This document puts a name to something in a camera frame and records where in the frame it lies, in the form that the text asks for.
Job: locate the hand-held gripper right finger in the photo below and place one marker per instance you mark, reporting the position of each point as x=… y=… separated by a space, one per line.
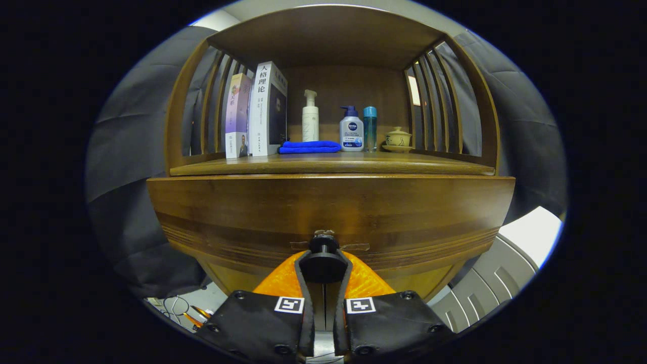
x=339 y=328

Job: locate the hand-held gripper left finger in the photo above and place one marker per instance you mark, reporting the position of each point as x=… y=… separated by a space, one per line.
x=307 y=328

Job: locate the black drawer knob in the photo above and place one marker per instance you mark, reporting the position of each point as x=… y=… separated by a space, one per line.
x=323 y=265

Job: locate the wooden drawer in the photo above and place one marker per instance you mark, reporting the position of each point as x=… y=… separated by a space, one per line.
x=242 y=237

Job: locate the wooden countertop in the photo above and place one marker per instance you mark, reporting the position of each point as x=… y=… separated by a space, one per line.
x=328 y=163

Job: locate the brown wooden cabinet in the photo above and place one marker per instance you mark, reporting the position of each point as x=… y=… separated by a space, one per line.
x=323 y=40

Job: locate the grey ribbed case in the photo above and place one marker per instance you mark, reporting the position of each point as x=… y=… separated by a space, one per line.
x=480 y=288

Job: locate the blue folded cloth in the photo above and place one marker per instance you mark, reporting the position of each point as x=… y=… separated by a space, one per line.
x=308 y=147

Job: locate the white bottle with blue cap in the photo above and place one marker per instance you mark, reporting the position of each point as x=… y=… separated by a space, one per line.
x=351 y=134

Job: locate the yellow lidded teacup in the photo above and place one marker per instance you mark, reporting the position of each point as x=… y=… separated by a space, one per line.
x=398 y=139

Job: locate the teal bottle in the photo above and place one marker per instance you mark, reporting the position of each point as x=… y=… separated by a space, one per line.
x=370 y=129

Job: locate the white pump bottle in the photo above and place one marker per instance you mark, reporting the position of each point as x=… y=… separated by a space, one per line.
x=310 y=124

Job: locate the white panel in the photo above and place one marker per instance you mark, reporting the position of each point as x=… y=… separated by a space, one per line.
x=533 y=235

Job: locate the white book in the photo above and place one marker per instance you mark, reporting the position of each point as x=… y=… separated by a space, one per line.
x=260 y=116

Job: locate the purple book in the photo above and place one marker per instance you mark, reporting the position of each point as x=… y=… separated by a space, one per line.
x=236 y=116

